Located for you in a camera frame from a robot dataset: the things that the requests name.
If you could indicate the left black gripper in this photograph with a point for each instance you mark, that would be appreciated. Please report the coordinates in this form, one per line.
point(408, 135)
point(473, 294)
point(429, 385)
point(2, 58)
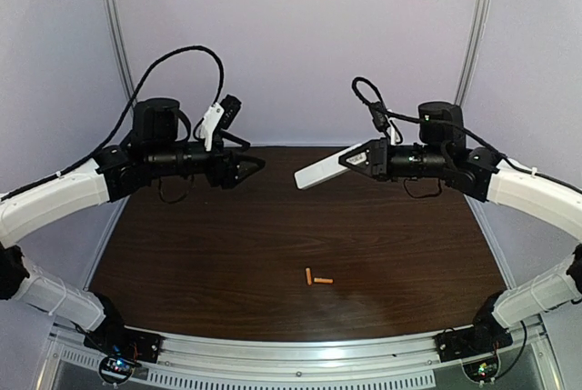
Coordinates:
point(227, 179)

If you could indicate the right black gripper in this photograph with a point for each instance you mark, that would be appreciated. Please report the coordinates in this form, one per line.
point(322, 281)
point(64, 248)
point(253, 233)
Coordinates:
point(378, 160)

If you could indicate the white remote control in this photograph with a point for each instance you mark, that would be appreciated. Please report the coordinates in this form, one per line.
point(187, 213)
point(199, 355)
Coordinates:
point(320, 171)

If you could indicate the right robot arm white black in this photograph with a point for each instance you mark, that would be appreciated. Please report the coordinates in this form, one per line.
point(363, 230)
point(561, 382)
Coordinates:
point(486, 176)

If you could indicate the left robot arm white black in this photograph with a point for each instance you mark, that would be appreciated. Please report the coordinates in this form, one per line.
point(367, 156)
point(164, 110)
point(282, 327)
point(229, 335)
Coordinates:
point(151, 151)

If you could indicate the right round circuit board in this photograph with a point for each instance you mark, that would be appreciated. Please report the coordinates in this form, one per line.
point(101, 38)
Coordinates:
point(482, 371)

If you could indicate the round circuit board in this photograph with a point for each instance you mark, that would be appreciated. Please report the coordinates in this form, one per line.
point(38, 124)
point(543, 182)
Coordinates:
point(482, 371)
point(116, 370)

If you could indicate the left round circuit board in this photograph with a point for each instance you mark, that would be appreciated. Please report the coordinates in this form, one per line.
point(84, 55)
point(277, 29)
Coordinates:
point(116, 370)

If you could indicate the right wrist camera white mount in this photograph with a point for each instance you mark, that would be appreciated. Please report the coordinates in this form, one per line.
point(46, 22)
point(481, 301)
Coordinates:
point(385, 125)

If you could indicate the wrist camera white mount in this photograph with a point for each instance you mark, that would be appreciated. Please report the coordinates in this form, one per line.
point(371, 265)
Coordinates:
point(385, 125)
point(218, 117)

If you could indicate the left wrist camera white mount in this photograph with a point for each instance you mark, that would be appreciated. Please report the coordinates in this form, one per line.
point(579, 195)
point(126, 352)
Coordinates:
point(218, 117)

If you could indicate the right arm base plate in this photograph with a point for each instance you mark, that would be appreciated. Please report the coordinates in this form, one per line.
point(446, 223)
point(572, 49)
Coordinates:
point(453, 344)

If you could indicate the right aluminium frame post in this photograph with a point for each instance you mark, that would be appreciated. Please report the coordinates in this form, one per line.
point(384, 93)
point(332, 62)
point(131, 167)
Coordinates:
point(476, 32)

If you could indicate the aluminium frame post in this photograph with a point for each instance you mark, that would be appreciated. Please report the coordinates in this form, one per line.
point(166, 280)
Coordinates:
point(122, 62)
point(476, 32)

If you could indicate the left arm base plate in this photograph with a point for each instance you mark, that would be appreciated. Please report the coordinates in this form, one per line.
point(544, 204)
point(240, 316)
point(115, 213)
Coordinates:
point(131, 344)

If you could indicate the left aluminium frame post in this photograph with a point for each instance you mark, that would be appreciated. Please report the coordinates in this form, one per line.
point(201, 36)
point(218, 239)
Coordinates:
point(122, 62)

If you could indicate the front aluminium rail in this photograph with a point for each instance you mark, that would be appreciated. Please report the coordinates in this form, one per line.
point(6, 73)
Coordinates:
point(401, 362)

